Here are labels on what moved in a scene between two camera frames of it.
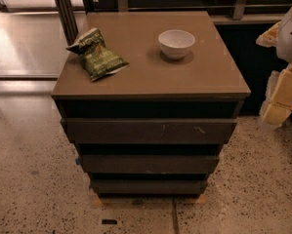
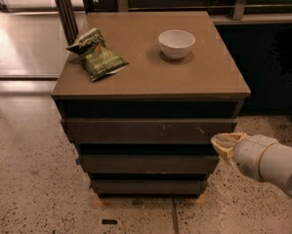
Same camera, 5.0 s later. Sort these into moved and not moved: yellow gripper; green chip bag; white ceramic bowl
Moved: yellow gripper
Not moved: green chip bag; white ceramic bowl
